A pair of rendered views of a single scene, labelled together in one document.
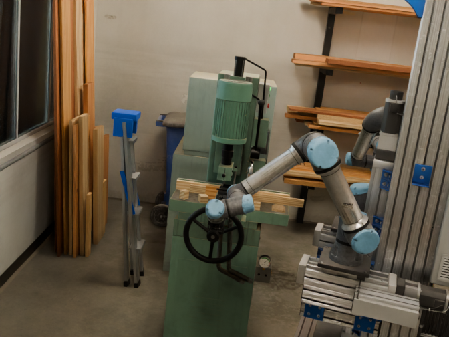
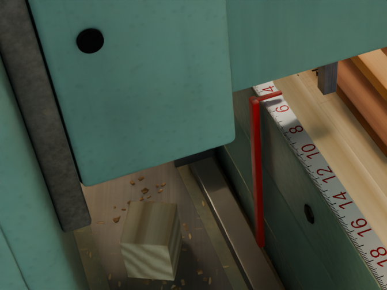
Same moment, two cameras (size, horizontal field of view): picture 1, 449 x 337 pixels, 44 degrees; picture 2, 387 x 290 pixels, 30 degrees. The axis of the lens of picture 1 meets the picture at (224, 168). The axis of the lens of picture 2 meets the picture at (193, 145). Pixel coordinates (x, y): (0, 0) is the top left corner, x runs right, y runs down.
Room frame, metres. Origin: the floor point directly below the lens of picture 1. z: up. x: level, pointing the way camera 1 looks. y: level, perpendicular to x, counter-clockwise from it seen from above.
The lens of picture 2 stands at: (3.01, 0.29, 1.25)
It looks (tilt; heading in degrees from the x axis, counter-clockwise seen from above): 45 degrees down; 253
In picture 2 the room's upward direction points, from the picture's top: 7 degrees counter-clockwise
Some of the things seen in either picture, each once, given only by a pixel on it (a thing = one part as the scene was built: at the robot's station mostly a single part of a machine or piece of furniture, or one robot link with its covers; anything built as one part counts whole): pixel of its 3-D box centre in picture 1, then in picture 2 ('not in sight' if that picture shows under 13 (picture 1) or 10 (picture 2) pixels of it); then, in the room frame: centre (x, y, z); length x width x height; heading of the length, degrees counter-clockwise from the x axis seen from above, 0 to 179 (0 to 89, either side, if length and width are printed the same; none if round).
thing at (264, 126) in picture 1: (260, 132); not in sight; (3.02, -0.17, 1.23); 0.09 x 0.08 x 0.15; 176
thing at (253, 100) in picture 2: not in sight; (268, 175); (2.86, -0.01, 0.89); 0.02 x 0.01 x 0.14; 176
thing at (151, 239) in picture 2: not in sight; (152, 240); (2.94, -0.04, 0.82); 0.04 x 0.04 x 0.04; 59
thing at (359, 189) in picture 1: (361, 196); not in sight; (2.83, -0.73, 0.98); 0.13 x 0.12 x 0.14; 89
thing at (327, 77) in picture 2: not in sight; (328, 58); (2.82, -0.01, 0.97); 0.01 x 0.01 x 0.05; 86
